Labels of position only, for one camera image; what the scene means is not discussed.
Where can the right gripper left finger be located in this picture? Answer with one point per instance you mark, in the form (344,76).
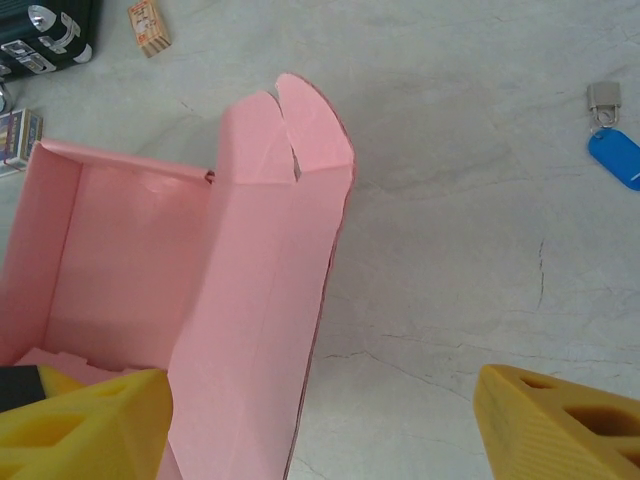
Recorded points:
(100,430)

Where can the pink paper box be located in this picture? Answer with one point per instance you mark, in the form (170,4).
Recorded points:
(250,275)

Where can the purple playing card box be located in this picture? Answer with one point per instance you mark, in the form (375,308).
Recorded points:
(17,140)

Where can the black briefcase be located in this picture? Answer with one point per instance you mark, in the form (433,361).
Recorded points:
(45,30)

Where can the small printed wooden block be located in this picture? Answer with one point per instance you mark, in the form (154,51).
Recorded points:
(147,27)

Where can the silver padlock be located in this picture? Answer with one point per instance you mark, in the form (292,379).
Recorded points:
(604,97)

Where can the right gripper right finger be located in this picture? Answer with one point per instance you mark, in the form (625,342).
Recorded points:
(550,430)

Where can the blue key tag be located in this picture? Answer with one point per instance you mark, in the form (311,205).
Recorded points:
(617,155)

